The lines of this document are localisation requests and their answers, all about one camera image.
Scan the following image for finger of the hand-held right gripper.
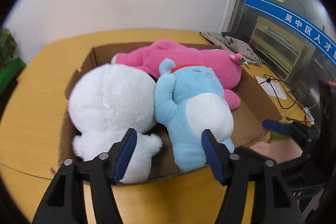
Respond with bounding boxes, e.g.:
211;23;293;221
262;120;319;144
233;146;311;174

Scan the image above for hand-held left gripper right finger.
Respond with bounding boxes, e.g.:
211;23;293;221
201;129;306;224

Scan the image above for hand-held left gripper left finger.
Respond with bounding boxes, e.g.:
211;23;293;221
32;128;138;224

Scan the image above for brown cardboard box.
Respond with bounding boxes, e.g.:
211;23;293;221
62;42;282;186

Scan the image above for white plush toy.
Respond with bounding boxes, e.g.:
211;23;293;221
68;63;163;184

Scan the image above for light blue plush toy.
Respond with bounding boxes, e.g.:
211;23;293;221
153;58;235;172

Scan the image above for white paper sheet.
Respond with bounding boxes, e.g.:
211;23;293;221
255;75;288;100

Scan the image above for grey printed bag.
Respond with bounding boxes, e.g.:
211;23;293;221
222;32;263;66

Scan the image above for pink plush toy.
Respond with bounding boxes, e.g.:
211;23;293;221
111;39;248;110

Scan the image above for yellow rack behind glass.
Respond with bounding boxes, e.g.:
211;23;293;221
249;16;306;84

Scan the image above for grey cloth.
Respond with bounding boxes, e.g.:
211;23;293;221
200;31;229;51

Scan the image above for blue banner strip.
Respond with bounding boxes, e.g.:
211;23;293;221
245;0;336;67

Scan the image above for green planter box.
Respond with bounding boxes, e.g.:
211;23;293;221
0;58;27;94

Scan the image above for green potted plant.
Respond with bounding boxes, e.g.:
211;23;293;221
0;27;18;68

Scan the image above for white cable plug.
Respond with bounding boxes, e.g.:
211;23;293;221
303;107;315;123

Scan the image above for black cable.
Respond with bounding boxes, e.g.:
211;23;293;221
263;74;300;109

